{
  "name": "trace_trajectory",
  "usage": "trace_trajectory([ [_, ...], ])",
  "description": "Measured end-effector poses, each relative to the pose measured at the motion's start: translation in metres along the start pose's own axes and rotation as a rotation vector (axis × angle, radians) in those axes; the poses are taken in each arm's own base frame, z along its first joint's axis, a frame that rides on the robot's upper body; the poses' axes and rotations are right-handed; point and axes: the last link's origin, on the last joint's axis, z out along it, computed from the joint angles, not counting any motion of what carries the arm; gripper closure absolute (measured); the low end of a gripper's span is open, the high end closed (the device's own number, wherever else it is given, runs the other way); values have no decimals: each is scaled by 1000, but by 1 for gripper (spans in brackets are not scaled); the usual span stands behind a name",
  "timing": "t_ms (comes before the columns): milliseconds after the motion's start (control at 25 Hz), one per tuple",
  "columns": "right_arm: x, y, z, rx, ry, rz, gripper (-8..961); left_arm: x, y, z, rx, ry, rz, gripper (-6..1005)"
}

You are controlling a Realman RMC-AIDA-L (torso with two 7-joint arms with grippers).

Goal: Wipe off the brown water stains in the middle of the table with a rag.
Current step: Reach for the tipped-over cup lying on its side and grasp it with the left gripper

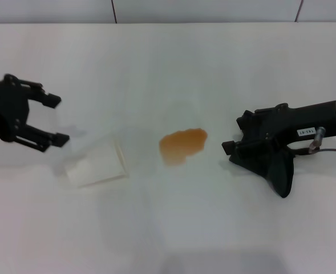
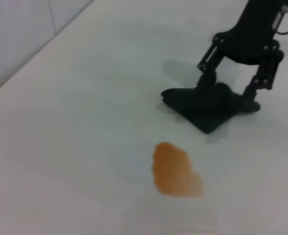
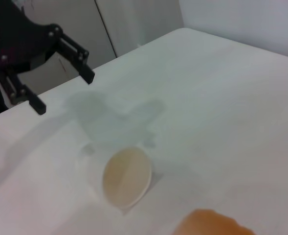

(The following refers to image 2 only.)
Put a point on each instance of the dark blue rag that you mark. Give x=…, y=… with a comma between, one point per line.
x=202, y=110

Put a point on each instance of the brown water stain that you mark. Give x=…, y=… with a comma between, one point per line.
x=173, y=171

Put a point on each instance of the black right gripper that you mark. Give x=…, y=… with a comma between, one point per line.
x=253, y=36

